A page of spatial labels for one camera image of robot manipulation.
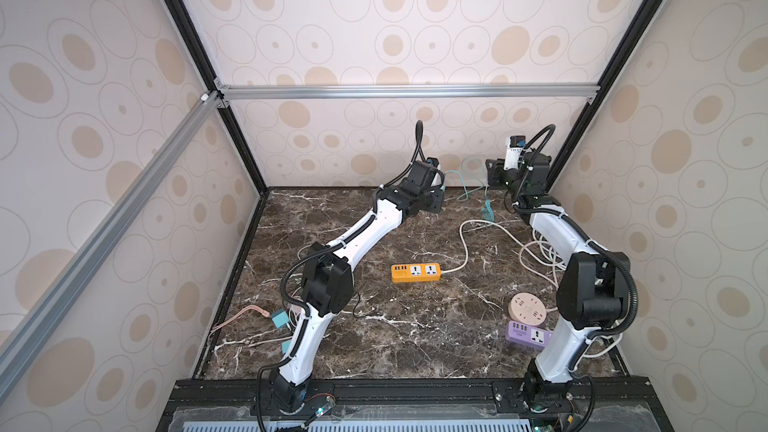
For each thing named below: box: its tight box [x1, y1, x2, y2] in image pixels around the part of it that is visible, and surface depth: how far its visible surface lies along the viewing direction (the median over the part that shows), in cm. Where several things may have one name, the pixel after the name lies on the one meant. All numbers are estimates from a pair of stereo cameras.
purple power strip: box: [506, 320, 553, 349], surface depth 83 cm
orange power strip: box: [391, 262, 442, 283], surface depth 96 cm
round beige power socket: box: [508, 292, 547, 326], surface depth 89 cm
